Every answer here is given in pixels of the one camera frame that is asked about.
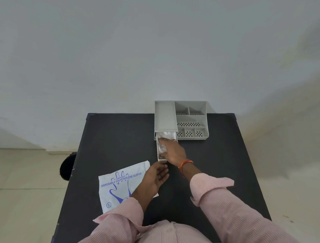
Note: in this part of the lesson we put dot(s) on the person's right hand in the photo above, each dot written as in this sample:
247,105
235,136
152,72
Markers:
175,152

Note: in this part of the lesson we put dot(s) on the person's left hand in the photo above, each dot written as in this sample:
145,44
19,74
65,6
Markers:
155,177

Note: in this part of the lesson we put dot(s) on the stack of clear gloves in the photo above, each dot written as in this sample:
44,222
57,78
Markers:
166,136

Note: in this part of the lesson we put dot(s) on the white glove packet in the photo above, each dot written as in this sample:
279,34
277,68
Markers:
118,185

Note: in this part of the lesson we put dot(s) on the person's right forearm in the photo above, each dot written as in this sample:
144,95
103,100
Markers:
232,207

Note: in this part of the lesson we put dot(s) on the person's left forearm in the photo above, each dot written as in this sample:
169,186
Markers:
120,220

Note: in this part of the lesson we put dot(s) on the pink striped shirt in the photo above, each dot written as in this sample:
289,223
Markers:
172,232

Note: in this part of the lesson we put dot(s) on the black trash bin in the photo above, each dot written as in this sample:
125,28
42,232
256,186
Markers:
67,166

